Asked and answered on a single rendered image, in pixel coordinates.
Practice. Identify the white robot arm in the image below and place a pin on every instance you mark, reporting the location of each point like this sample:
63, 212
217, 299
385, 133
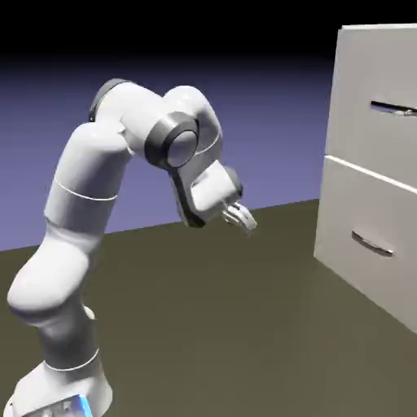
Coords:
97, 163

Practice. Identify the pale grey cabinet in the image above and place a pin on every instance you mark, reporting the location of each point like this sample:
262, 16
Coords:
358, 202

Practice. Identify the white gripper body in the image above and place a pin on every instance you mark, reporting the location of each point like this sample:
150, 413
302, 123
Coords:
246, 221

